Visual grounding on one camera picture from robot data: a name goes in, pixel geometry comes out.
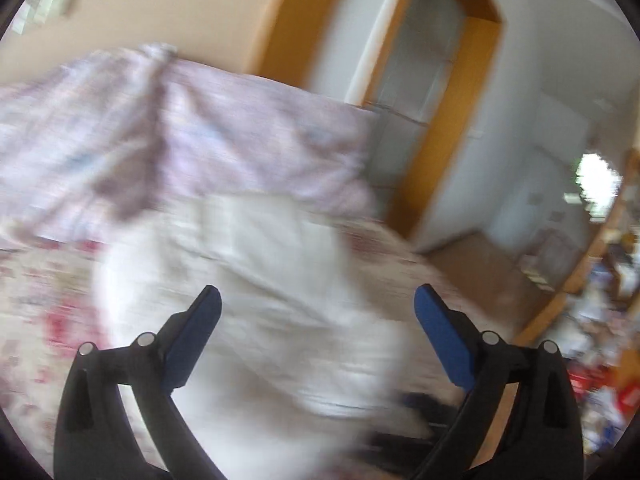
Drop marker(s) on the white puffer jacket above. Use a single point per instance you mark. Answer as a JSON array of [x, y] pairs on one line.
[[260, 310]]

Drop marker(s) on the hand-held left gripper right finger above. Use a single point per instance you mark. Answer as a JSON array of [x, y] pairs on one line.
[[445, 340]]

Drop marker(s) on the pink floral duvet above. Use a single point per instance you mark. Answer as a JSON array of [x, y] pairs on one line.
[[210, 135]]

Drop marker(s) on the floral bed sheet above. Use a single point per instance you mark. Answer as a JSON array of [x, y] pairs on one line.
[[45, 300]]

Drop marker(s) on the white light switch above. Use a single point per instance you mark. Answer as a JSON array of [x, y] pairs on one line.
[[55, 2]]

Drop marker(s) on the dark cloth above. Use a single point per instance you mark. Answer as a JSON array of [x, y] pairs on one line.
[[425, 405]]

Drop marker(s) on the white wall socket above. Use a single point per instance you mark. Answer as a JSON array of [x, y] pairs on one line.
[[22, 20]]

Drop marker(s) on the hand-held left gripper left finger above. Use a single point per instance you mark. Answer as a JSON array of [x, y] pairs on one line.
[[192, 340]]

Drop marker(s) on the cluttered wooden shelf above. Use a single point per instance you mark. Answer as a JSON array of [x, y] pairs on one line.
[[600, 340]]

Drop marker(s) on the wooden door frame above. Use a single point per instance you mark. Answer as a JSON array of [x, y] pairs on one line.
[[450, 110]]

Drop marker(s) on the frosted glass door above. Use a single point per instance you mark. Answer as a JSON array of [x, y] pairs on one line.
[[415, 75]]

